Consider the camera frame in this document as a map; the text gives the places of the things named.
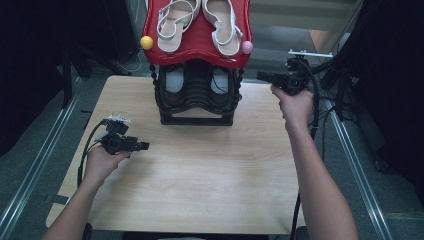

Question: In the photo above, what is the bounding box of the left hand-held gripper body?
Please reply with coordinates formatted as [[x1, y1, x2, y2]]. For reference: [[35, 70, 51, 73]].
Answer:
[[99, 114, 133, 156]]

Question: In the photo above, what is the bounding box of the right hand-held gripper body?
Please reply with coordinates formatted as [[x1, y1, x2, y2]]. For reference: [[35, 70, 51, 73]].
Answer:
[[282, 49, 334, 97]]

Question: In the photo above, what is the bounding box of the black leather shoe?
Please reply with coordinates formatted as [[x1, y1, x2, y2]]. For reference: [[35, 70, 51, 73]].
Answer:
[[208, 64, 234, 108], [163, 64, 188, 106]]

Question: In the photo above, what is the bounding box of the white heeled sandal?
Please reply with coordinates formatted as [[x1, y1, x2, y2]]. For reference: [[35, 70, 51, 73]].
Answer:
[[201, 0, 244, 57], [156, 0, 203, 54]]

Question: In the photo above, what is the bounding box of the red and black shoe rack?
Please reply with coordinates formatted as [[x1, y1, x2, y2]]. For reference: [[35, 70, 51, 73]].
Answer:
[[139, 0, 254, 127]]

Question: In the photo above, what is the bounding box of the person's left hand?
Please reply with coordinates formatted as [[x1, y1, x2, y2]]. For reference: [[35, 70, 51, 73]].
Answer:
[[83, 146, 132, 188]]

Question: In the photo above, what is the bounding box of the person's right hand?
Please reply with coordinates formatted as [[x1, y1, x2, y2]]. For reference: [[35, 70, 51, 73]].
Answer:
[[271, 85, 315, 131]]

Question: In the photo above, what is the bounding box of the black tripod stand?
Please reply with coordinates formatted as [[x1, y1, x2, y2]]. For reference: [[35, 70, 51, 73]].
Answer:
[[309, 43, 364, 121]]

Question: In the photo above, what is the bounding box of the black metal stand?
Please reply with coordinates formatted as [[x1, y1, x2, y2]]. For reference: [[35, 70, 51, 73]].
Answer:
[[61, 46, 133, 109]]

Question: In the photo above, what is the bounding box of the grey tape piece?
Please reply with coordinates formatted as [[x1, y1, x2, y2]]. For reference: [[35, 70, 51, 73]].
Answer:
[[44, 194, 70, 205]]

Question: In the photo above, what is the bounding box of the dark curtain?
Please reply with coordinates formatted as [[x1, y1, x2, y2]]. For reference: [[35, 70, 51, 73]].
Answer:
[[333, 0, 424, 208], [0, 0, 139, 158]]

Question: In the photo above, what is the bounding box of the left hand-held gripper cable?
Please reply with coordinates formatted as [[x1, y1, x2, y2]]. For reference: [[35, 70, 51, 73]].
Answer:
[[77, 119, 111, 188]]

